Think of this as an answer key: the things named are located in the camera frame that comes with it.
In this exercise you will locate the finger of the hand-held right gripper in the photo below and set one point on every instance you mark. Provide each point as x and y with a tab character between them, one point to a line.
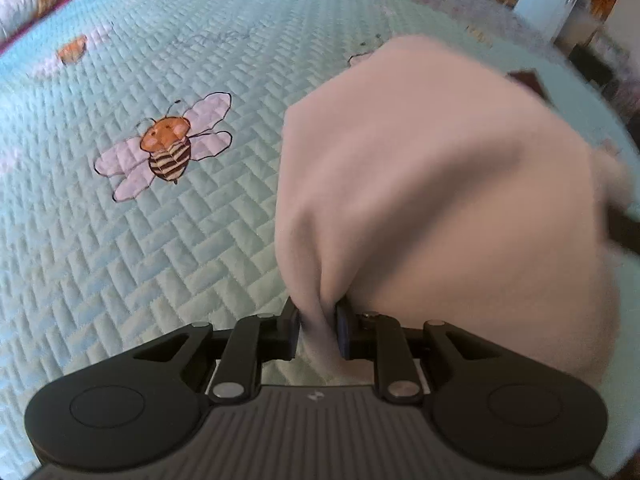
625	227

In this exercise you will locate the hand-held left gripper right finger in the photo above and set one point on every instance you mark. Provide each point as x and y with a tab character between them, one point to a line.
343	332

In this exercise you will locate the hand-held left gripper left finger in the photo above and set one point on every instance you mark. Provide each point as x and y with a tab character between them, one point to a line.
291	332

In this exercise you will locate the grey sweatshirt with maroon sleeves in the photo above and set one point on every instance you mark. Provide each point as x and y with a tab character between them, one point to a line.
425	185

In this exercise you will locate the quilted bee-print bedspread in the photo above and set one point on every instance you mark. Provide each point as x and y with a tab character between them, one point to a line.
150	260

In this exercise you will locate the black box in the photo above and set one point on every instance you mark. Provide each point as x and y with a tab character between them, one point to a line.
597	70

